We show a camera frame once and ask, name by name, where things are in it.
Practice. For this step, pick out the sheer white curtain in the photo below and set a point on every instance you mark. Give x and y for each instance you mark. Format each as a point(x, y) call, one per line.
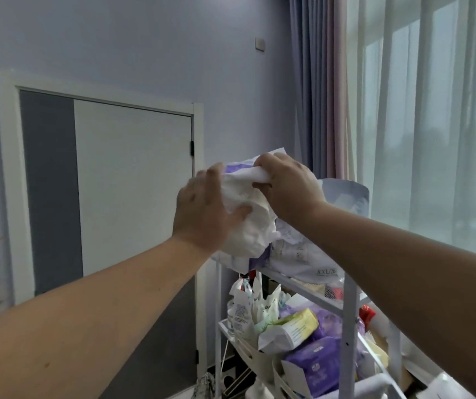
point(429, 120)

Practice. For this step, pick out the person's left hand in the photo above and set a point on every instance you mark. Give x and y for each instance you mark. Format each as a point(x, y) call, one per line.
point(200, 211)

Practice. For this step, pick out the grey and white door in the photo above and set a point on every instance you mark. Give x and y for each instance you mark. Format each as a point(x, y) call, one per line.
point(130, 182)

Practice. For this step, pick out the purple diaper bag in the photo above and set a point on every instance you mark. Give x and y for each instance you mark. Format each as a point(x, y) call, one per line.
point(258, 259)

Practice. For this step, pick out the white storage basket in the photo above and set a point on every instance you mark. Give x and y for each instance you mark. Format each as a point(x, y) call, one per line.
point(292, 382)
point(258, 361)

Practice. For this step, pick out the pink curtain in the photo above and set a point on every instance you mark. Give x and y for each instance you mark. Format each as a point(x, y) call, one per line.
point(341, 78)

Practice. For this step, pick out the person's left forearm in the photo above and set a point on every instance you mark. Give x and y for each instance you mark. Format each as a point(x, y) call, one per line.
point(76, 319)

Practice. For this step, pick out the white metal shelf rack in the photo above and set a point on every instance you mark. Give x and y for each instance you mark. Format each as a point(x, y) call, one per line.
point(348, 328)

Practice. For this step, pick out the red topped bottle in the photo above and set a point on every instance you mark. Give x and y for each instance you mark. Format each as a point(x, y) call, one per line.
point(366, 315)

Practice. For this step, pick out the grey blue curtain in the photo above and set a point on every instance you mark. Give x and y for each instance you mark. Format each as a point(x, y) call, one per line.
point(310, 78)

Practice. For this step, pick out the white diaper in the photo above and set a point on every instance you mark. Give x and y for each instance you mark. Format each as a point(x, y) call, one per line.
point(246, 232)

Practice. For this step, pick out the pale grey diaper bag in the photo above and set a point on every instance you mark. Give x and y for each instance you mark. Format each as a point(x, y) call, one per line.
point(304, 257)

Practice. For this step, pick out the person's right forearm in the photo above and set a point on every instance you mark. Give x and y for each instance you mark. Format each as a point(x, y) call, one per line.
point(420, 278)

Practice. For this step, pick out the person's right hand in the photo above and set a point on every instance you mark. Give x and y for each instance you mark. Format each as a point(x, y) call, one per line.
point(292, 191)

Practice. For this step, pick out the grey wall switch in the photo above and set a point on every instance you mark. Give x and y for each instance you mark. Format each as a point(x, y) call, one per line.
point(260, 43)

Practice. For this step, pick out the purple soft pack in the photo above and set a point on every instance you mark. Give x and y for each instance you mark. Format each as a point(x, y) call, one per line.
point(314, 363)

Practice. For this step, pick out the white pouch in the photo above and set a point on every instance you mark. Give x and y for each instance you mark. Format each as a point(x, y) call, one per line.
point(241, 311)

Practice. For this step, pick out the beige patterned fabric bag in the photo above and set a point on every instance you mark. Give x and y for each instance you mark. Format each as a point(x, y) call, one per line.
point(204, 388)

